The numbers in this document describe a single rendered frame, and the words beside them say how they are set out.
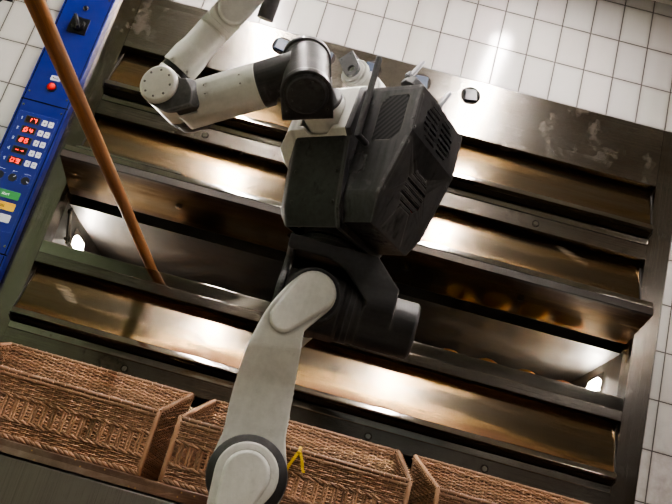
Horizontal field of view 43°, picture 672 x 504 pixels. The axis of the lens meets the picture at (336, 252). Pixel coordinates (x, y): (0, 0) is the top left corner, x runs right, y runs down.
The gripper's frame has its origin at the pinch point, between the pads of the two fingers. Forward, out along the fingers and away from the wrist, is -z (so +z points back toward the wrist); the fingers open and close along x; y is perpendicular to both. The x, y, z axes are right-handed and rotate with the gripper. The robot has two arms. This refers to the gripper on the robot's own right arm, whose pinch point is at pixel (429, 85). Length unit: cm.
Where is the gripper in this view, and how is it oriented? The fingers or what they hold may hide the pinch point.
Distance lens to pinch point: 228.6
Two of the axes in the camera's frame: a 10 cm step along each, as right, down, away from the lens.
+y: -4.2, 0.7, 9.0
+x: -6.7, -7.0, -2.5
